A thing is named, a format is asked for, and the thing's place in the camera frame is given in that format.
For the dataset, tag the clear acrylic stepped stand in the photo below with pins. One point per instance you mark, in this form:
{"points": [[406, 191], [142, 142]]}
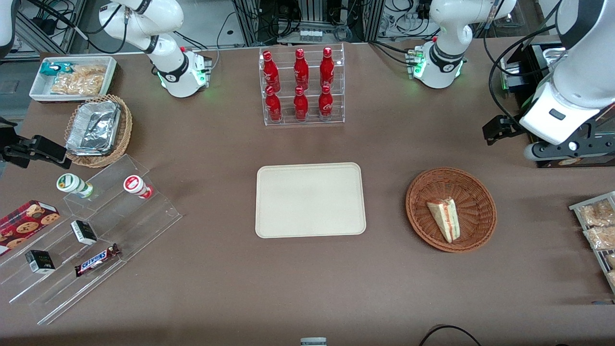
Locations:
{"points": [[144, 226]]}

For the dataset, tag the Snickers chocolate bar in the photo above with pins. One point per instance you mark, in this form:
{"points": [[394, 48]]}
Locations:
{"points": [[96, 260]]}

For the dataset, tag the wrapped triangle sandwich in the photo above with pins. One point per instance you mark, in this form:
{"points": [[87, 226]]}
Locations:
{"points": [[447, 221]]}

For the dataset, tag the grey metal tray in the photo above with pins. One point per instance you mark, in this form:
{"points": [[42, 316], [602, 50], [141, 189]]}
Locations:
{"points": [[576, 206]]}

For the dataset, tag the small black box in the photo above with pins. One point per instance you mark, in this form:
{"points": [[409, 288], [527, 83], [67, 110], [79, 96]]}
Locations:
{"points": [[84, 232], [40, 262]]}

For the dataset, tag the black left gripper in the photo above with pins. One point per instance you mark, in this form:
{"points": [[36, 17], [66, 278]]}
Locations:
{"points": [[510, 126]]}

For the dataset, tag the red tartan cookie box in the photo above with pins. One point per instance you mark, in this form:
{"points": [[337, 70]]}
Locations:
{"points": [[24, 223]]}

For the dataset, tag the beige plastic tray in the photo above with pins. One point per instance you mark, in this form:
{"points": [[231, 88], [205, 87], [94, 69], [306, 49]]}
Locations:
{"points": [[310, 199]]}

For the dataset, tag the aluminium frame rack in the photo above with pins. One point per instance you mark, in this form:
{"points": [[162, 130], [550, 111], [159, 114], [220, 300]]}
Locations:
{"points": [[250, 21]]}

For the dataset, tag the clear acrylic bottle rack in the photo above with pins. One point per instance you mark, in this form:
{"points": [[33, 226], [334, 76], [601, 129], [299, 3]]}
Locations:
{"points": [[336, 115]]}

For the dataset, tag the clear bag of crackers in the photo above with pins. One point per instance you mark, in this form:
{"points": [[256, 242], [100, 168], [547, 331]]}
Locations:
{"points": [[91, 77], [65, 84]]}

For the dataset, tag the white plastic bin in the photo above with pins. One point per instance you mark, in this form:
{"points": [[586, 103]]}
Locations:
{"points": [[41, 89]]}

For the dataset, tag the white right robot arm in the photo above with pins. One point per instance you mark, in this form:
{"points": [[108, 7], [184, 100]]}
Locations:
{"points": [[144, 19]]}

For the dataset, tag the clear bag of biscuits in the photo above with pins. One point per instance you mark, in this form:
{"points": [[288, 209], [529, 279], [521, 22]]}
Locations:
{"points": [[598, 213], [600, 238], [611, 260]]}

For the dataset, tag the green lid yoghurt cup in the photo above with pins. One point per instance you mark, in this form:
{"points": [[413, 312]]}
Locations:
{"points": [[72, 184]]}

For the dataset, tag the small grey device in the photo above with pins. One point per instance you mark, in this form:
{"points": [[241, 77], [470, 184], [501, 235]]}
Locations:
{"points": [[313, 341]]}

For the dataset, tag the black metal machine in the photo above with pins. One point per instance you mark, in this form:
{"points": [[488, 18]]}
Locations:
{"points": [[516, 79]]}

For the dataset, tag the red cola bottle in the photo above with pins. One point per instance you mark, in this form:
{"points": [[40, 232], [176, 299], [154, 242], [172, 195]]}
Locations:
{"points": [[301, 67], [301, 105], [270, 69], [327, 66], [325, 104], [273, 106]]}

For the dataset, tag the teal snack packet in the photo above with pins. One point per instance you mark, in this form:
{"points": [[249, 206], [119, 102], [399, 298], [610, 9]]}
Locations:
{"points": [[54, 68]]}

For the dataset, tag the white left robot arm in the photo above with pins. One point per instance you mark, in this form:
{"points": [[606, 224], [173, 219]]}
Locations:
{"points": [[576, 81]]}

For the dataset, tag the red lid yoghurt cup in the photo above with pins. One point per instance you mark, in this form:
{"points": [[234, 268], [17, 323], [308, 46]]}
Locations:
{"points": [[136, 185]]}

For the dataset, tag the brown wicker basket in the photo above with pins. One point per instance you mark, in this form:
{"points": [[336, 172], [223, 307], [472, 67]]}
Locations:
{"points": [[471, 192]]}

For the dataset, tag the grey power strip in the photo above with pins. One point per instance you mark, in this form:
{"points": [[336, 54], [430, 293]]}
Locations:
{"points": [[310, 34]]}

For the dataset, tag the light wicker basket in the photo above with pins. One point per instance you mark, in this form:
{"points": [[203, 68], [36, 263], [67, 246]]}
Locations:
{"points": [[126, 129]]}

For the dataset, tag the stacked aluminium foil trays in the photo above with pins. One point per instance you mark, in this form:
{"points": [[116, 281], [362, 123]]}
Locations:
{"points": [[93, 127]]}

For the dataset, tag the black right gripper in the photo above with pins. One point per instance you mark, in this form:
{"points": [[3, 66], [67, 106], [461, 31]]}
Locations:
{"points": [[9, 146]]}

